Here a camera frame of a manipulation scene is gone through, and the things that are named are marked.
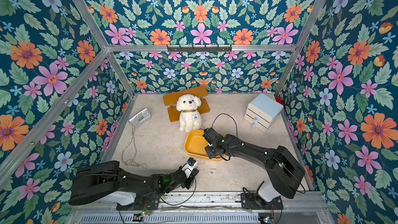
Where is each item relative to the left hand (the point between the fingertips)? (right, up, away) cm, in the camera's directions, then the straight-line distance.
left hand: (200, 171), depth 82 cm
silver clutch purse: (-40, +28, +17) cm, 52 cm away
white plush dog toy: (-6, +28, +9) cm, 30 cm away
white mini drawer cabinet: (+36, +32, +9) cm, 49 cm away
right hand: (+6, +11, +4) cm, 13 cm away
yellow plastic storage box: (-4, +12, +12) cm, 17 cm away
